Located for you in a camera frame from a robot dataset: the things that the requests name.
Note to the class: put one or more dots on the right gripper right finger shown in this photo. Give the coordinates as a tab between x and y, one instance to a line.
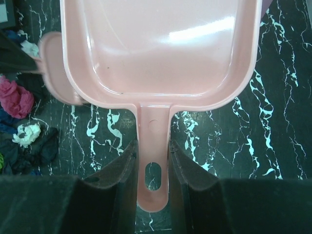
202	203

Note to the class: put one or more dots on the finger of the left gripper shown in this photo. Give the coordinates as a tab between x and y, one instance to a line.
13	59

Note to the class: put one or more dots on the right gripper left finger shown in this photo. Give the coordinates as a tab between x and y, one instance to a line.
103	203

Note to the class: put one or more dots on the pink hand brush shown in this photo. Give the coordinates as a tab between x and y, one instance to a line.
50	66

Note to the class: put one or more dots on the pink dustpan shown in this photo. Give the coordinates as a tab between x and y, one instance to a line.
156	58

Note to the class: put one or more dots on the white scrap near brush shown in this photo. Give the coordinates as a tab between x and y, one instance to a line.
30	48

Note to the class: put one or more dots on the navy scrap near chessboard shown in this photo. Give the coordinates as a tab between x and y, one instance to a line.
15	37

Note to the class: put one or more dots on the black grey chessboard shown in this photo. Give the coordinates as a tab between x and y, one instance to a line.
7	14

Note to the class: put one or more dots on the magenta scrap upper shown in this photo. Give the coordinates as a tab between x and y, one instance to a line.
14	99

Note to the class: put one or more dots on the navy scrap under magenta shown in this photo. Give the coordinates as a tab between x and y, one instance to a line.
7	122

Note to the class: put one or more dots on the small white scrap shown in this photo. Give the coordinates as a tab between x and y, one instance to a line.
27	134

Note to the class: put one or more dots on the blue scrap front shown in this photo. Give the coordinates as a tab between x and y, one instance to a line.
36	173

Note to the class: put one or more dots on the black scrap centre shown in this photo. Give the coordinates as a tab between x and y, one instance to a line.
41	154

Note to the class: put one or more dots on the green paper scrap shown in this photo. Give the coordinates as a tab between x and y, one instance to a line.
1	162

